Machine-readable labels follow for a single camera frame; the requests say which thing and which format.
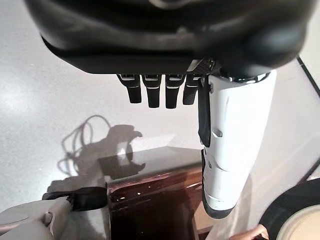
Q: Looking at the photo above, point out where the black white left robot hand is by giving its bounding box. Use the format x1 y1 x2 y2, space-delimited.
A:
23 0 317 220

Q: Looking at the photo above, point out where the round washing machine door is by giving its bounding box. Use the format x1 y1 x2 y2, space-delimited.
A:
258 177 320 240

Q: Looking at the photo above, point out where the brown acrylic stool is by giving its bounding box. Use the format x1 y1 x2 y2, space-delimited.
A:
97 146 213 240

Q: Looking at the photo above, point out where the wicker laundry basket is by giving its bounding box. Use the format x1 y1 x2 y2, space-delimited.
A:
228 223 270 240

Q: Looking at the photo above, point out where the silver left robot leg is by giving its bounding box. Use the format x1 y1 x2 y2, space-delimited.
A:
0 186 111 240

